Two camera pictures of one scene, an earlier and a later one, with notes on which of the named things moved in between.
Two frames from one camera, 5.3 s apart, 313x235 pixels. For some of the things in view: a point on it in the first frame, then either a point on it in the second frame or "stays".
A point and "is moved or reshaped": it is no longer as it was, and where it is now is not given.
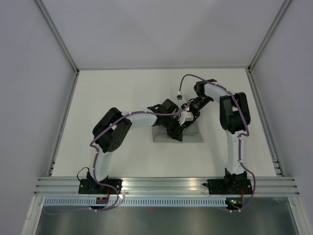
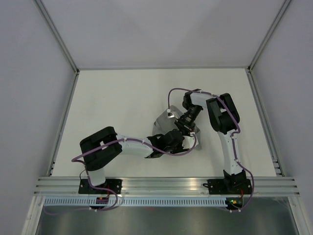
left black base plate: (90, 186) stays
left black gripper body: (170, 123) to (177, 148)
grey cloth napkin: (191, 134) is moved or reshaped
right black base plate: (229, 186) stays
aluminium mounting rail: (262, 186) stays
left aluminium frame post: (57, 33) stays
